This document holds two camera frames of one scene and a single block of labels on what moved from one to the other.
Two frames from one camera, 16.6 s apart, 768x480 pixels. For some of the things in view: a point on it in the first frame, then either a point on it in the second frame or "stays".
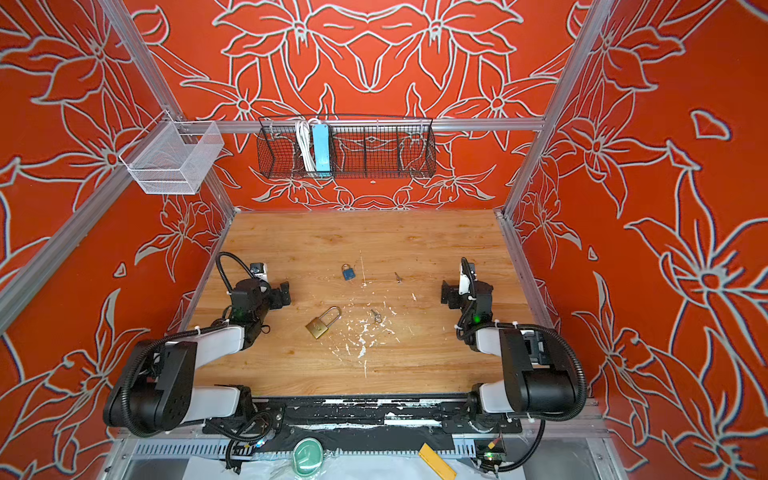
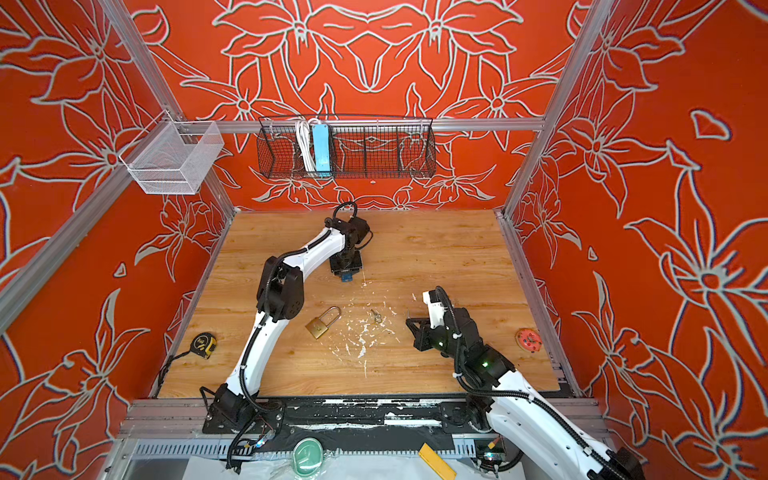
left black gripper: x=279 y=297 to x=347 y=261
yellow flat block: x=441 y=468 stays
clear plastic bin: x=172 y=157 stays
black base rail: x=362 y=426 stays
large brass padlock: x=317 y=326 stays
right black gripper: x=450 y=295 to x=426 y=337
